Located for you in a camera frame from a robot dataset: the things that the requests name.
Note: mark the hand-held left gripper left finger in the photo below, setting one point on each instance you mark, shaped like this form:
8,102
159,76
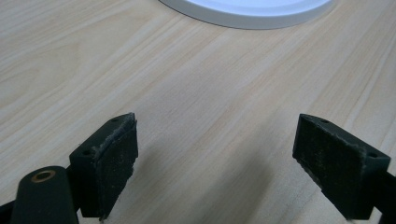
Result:
106,168

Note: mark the white round plate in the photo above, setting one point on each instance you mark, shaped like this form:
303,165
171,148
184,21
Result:
249,12

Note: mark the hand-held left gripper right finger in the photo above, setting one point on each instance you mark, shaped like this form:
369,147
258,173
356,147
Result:
339,168

